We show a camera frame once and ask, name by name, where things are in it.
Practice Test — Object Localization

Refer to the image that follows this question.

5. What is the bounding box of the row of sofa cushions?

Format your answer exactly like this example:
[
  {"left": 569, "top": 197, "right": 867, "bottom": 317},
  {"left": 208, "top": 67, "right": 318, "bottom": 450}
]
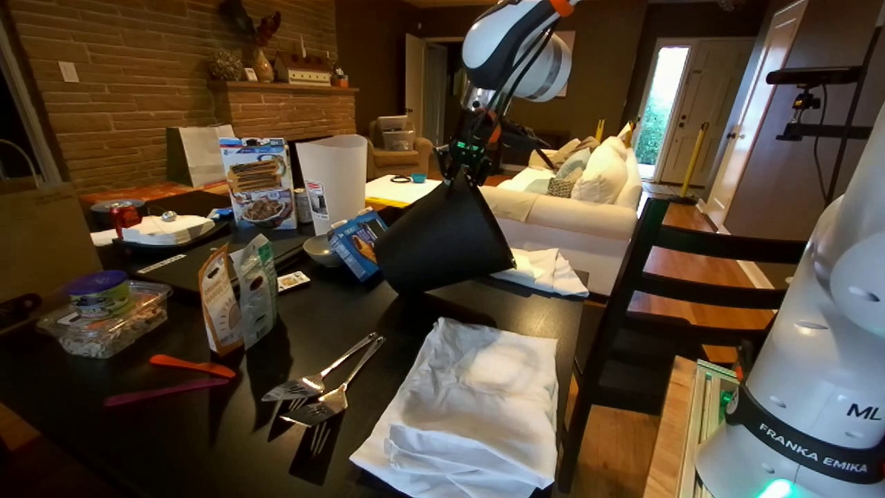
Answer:
[{"left": 527, "top": 123, "right": 635, "bottom": 205}]

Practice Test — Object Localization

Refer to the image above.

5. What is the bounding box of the white bin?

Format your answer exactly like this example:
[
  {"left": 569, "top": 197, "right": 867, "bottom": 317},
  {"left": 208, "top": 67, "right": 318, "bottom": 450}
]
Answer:
[{"left": 295, "top": 133, "right": 369, "bottom": 237}]

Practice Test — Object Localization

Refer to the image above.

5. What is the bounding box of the small white cloth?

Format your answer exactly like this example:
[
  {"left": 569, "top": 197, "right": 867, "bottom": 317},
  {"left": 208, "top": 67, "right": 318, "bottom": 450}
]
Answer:
[{"left": 492, "top": 247, "right": 590, "bottom": 299}]

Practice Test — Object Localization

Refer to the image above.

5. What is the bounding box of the white low table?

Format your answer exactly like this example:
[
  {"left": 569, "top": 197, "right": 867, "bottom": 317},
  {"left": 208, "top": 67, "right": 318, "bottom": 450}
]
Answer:
[{"left": 364, "top": 174, "right": 444, "bottom": 209}]

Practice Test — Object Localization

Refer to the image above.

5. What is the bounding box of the white house ornament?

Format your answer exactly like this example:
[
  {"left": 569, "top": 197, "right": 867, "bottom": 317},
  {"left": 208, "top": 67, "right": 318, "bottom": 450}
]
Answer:
[{"left": 274, "top": 50, "right": 334, "bottom": 86}]

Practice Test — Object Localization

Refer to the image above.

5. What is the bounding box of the grey bowl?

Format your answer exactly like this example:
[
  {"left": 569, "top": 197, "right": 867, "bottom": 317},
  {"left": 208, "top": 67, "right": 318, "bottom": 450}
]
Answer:
[{"left": 302, "top": 233, "right": 344, "bottom": 268}]

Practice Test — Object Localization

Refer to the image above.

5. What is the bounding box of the white door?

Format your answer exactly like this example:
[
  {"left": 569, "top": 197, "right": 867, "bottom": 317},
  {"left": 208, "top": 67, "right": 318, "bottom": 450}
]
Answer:
[{"left": 657, "top": 38, "right": 756, "bottom": 186}]

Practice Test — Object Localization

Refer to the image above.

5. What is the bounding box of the small blue cracker box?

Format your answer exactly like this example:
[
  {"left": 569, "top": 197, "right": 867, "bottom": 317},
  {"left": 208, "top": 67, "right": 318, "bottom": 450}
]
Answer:
[{"left": 327, "top": 208, "right": 390, "bottom": 284}]

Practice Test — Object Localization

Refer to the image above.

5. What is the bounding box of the brown armchair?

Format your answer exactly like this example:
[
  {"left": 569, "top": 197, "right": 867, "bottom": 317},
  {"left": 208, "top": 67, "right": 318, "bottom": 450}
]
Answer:
[{"left": 366, "top": 113, "right": 435, "bottom": 181}]

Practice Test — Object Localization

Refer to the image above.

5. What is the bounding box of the red can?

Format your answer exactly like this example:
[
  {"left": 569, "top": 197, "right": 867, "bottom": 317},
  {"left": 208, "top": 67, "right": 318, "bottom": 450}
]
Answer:
[{"left": 109, "top": 201, "right": 143, "bottom": 237}]

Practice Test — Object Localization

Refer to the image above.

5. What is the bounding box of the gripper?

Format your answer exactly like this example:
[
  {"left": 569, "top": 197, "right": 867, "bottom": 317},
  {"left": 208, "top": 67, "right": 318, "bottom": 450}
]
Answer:
[{"left": 434, "top": 104, "right": 504, "bottom": 189}]

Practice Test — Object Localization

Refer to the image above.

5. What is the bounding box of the black tray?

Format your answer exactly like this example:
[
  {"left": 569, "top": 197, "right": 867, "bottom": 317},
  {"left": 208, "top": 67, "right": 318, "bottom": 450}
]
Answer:
[{"left": 130, "top": 232, "right": 312, "bottom": 295}]

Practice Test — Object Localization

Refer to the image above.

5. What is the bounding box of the brick fireplace mantel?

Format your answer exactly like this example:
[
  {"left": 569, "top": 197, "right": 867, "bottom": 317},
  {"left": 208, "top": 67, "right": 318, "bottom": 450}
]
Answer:
[{"left": 207, "top": 80, "right": 360, "bottom": 142}]

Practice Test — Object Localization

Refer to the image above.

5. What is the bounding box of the vase with dried flowers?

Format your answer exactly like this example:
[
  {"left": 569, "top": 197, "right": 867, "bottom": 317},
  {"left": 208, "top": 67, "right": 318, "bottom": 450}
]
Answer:
[{"left": 220, "top": 0, "right": 283, "bottom": 84}]

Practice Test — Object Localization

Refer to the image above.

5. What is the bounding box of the tub with purple lid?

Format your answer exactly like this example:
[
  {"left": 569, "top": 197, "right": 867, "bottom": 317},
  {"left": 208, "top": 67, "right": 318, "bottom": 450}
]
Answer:
[{"left": 66, "top": 270, "right": 133, "bottom": 320}]

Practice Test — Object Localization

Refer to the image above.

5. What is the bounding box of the clear plastic container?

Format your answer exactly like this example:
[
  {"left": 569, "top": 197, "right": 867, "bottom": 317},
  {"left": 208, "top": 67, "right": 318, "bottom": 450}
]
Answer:
[{"left": 36, "top": 279, "right": 173, "bottom": 360}]

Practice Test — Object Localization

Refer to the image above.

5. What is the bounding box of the green and white pouch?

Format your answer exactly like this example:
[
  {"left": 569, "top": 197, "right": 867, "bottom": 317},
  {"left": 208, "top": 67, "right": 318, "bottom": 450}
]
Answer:
[{"left": 230, "top": 233, "right": 279, "bottom": 349}]

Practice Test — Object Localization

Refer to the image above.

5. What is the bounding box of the brown paper bag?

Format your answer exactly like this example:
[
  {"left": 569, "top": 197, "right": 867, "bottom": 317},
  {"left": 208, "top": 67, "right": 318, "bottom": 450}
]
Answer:
[{"left": 0, "top": 138, "right": 104, "bottom": 305}]

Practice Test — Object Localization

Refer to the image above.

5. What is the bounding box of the black bin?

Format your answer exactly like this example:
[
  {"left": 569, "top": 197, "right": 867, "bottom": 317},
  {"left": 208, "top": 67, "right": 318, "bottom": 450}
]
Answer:
[{"left": 373, "top": 168, "right": 516, "bottom": 295}]

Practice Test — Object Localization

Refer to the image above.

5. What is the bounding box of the metal slotted spatula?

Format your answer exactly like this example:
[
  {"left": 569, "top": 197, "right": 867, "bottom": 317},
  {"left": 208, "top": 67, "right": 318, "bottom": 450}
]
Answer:
[
  {"left": 261, "top": 332, "right": 380, "bottom": 403},
  {"left": 279, "top": 335, "right": 386, "bottom": 428}
]

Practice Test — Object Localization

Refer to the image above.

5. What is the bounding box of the large blue food box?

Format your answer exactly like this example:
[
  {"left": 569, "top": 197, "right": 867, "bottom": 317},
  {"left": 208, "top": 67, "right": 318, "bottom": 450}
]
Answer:
[{"left": 218, "top": 136, "right": 299, "bottom": 231}]

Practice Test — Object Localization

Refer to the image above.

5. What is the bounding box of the orange plastic knife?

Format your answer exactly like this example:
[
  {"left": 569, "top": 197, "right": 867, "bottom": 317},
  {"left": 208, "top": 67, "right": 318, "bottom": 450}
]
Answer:
[{"left": 149, "top": 353, "right": 237, "bottom": 380}]

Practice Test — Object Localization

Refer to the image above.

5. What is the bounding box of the white sofa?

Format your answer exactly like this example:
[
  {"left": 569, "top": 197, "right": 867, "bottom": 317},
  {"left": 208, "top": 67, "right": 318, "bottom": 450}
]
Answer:
[{"left": 480, "top": 135, "right": 644, "bottom": 298}]

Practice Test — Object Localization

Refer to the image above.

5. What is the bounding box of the yellow pole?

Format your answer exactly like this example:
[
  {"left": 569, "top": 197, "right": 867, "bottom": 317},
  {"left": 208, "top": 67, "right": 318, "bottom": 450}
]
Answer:
[{"left": 667, "top": 122, "right": 711, "bottom": 205}]

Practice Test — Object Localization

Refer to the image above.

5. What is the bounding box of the stack of white napkins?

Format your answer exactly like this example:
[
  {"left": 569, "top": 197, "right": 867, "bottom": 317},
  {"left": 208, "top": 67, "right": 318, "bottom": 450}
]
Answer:
[{"left": 121, "top": 214, "right": 217, "bottom": 247}]

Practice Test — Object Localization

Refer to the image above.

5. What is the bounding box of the camera on mount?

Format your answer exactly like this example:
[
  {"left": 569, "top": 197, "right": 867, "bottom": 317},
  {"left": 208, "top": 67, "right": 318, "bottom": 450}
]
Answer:
[{"left": 765, "top": 26, "right": 885, "bottom": 208}]

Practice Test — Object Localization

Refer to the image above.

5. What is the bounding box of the white paper bag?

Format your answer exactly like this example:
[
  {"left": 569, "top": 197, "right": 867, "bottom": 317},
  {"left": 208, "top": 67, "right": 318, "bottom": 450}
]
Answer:
[{"left": 165, "top": 124, "right": 236, "bottom": 188}]

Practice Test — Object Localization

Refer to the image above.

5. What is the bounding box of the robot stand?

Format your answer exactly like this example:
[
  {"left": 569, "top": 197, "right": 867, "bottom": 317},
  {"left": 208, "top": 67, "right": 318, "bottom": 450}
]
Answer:
[{"left": 643, "top": 356, "right": 742, "bottom": 498}]

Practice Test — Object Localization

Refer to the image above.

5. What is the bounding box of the black dining chair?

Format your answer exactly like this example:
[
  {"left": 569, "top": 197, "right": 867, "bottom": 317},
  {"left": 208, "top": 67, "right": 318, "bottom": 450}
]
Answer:
[{"left": 556, "top": 196, "right": 808, "bottom": 494}]

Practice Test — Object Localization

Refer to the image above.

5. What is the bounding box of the orange and white pouch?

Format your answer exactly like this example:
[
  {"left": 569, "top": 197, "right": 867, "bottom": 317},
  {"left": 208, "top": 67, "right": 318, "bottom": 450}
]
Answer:
[{"left": 198, "top": 243, "right": 245, "bottom": 358}]

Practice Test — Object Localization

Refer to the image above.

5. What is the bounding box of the purple plastic knife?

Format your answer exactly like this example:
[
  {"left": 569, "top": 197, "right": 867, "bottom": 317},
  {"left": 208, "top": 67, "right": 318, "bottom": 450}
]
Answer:
[{"left": 103, "top": 377, "right": 231, "bottom": 408}]

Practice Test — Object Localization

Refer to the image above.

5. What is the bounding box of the large white cloth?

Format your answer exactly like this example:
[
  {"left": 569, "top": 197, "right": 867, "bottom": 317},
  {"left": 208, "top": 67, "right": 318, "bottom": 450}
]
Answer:
[{"left": 349, "top": 317, "right": 560, "bottom": 498}]

